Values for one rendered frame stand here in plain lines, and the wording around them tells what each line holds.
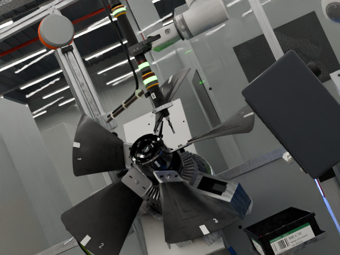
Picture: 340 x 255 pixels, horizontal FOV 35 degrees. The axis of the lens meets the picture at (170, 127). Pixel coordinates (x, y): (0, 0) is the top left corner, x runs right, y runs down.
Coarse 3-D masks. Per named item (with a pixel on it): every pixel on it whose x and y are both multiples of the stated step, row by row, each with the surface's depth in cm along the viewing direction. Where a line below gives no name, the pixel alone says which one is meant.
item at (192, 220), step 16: (160, 192) 164; (176, 192) 165; (192, 192) 168; (176, 208) 160; (192, 208) 160; (208, 208) 162; (176, 224) 155; (192, 224) 156; (208, 224) 156; (224, 224) 157; (176, 240) 152
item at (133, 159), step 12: (144, 144) 176; (156, 144) 174; (132, 156) 174; (144, 156) 173; (156, 156) 170; (168, 156) 175; (180, 156) 182; (144, 168) 172; (156, 168) 173; (168, 168) 178; (180, 168) 179; (156, 180) 179
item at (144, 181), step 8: (136, 168) 177; (128, 176) 176; (136, 176) 176; (144, 176) 177; (128, 184) 176; (136, 184) 176; (144, 184) 177; (152, 184) 178; (136, 192) 176; (144, 192) 177
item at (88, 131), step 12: (84, 120) 195; (84, 132) 194; (96, 132) 191; (108, 132) 187; (84, 144) 194; (96, 144) 190; (108, 144) 187; (120, 144) 184; (72, 156) 197; (84, 156) 194; (96, 156) 191; (108, 156) 188; (120, 156) 186; (84, 168) 195; (96, 168) 192; (108, 168) 190; (120, 168) 187
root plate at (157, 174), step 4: (156, 172) 172; (160, 172) 173; (164, 172) 174; (168, 172) 175; (172, 172) 175; (176, 172) 176; (156, 176) 170; (164, 176) 172; (172, 176) 173; (160, 180) 169; (164, 180) 170; (168, 180) 171; (172, 180) 171; (176, 180) 172; (180, 180) 173
